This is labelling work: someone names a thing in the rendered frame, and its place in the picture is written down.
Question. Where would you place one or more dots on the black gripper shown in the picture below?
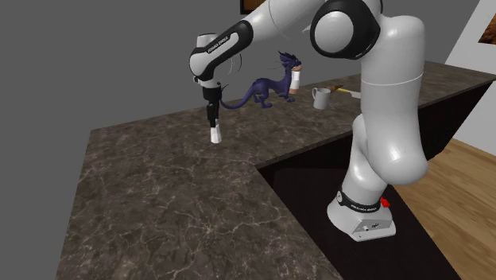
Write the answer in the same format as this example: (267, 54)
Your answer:
(211, 95)

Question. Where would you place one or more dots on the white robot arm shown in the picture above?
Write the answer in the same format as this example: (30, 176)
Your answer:
(391, 116)

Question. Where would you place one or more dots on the purple dragon figure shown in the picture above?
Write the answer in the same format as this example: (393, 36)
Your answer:
(267, 87)

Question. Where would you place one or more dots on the white mug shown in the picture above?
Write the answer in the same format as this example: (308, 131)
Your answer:
(321, 99)

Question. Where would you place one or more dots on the black robot stand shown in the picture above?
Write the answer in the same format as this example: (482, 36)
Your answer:
(387, 260)

